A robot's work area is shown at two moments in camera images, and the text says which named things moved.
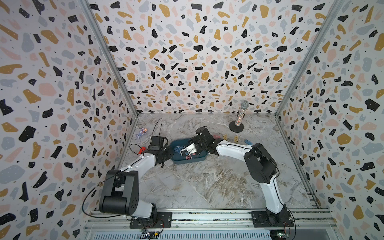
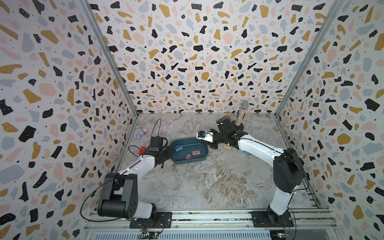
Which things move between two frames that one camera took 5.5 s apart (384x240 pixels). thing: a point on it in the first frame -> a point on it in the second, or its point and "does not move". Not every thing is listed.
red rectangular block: x=142 y=148 does not move
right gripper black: x=194 y=139 -> x=211 y=145
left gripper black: x=170 y=153 does not move
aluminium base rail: x=304 y=220 does not move
